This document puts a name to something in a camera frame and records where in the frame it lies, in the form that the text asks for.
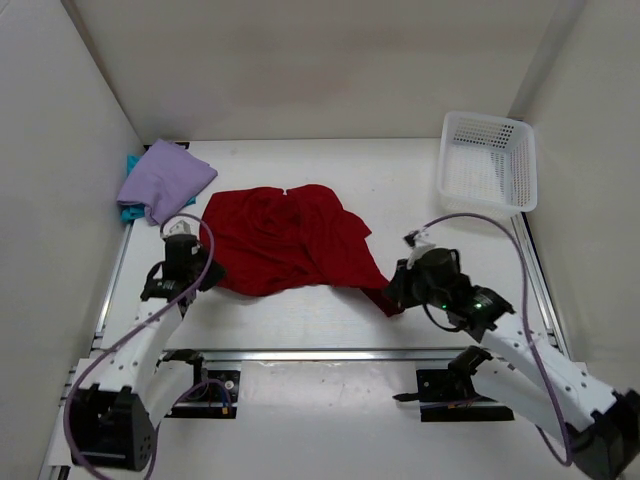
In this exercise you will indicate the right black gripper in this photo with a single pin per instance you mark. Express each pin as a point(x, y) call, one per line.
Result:
point(398, 290)

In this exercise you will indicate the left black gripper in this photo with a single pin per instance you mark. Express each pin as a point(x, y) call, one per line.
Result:
point(217, 272)

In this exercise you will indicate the red t shirt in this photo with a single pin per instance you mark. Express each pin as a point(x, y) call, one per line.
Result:
point(269, 240)

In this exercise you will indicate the teal t shirt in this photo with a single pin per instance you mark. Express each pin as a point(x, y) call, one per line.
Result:
point(130, 210)

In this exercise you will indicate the lavender t shirt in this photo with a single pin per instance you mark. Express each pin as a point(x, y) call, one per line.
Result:
point(166, 148)

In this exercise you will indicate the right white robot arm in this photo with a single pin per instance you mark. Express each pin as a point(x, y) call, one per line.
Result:
point(516, 366)

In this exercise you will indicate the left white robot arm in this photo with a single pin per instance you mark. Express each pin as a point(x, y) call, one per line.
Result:
point(115, 407)

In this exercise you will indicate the white plastic laundry basket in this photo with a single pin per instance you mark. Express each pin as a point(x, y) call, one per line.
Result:
point(487, 165)

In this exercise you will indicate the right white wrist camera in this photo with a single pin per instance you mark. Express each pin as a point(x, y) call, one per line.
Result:
point(419, 243)

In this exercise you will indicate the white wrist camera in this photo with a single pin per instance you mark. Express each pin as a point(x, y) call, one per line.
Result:
point(176, 227)
point(419, 243)

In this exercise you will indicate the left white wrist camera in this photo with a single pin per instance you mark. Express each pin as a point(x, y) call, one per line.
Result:
point(176, 227)

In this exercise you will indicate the aluminium rail bar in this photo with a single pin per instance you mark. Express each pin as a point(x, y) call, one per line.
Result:
point(322, 354)

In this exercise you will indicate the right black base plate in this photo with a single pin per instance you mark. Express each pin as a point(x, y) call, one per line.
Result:
point(443, 397)

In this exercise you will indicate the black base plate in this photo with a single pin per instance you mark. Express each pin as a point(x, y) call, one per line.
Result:
point(216, 397)
point(443, 397)

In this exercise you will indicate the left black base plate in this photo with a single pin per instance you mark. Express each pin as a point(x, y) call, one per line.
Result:
point(216, 397)

